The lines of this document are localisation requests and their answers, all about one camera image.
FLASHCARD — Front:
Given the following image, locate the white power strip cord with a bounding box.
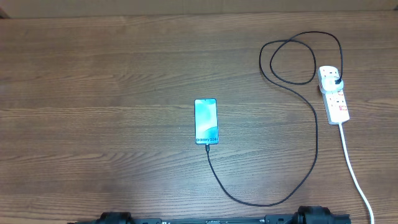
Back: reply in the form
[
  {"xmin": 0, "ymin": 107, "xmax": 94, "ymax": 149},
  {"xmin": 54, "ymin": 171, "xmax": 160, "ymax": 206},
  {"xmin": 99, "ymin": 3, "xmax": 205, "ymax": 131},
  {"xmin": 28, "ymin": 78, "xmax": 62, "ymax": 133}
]
[{"xmin": 338, "ymin": 123, "xmax": 376, "ymax": 224}]

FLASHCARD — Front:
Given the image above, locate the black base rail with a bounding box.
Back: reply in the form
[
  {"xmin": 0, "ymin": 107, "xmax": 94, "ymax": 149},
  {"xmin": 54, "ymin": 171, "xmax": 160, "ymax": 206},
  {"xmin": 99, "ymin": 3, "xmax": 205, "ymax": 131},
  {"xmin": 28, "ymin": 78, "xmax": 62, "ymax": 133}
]
[{"xmin": 133, "ymin": 214, "xmax": 293, "ymax": 224}]

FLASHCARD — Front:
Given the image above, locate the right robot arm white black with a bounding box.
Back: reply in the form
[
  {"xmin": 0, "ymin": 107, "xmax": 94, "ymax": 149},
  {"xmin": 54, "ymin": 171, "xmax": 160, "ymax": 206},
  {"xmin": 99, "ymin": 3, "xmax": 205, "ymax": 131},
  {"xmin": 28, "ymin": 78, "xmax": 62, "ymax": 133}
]
[{"xmin": 291, "ymin": 206, "xmax": 351, "ymax": 224}]

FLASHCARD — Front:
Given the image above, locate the cardboard back panel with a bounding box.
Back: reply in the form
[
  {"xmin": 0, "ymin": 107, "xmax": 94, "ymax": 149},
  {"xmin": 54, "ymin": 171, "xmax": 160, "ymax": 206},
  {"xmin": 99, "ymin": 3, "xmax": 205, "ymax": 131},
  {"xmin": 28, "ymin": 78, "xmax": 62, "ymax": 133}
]
[{"xmin": 1, "ymin": 0, "xmax": 397, "ymax": 18}]

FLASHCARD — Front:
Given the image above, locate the white power strip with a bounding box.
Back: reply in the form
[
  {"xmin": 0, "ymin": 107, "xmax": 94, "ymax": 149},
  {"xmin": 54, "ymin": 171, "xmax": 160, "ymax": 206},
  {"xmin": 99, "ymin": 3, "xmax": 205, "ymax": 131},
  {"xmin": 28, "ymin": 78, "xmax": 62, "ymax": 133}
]
[{"xmin": 317, "ymin": 66, "xmax": 349, "ymax": 125}]

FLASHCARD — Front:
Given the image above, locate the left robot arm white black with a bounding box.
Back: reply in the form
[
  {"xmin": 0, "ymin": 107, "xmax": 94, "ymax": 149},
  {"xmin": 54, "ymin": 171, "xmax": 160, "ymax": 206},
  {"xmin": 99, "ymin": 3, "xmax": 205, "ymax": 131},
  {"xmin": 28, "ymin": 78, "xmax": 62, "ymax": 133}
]
[{"xmin": 68, "ymin": 212, "xmax": 135, "ymax": 224}]

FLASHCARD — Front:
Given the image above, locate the blue Galaxy smartphone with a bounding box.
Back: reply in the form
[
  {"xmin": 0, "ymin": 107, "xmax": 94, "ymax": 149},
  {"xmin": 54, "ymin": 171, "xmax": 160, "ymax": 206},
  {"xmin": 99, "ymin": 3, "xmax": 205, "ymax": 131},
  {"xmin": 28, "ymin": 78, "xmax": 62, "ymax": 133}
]
[{"xmin": 194, "ymin": 98, "xmax": 219, "ymax": 145}]

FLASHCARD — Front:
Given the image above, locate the white USB charger plug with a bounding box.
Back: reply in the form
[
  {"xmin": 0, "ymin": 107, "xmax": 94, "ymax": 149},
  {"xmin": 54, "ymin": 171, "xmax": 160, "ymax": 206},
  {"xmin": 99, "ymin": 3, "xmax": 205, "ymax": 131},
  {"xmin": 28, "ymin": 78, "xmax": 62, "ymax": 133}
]
[{"xmin": 319, "ymin": 77, "xmax": 344, "ymax": 94}]

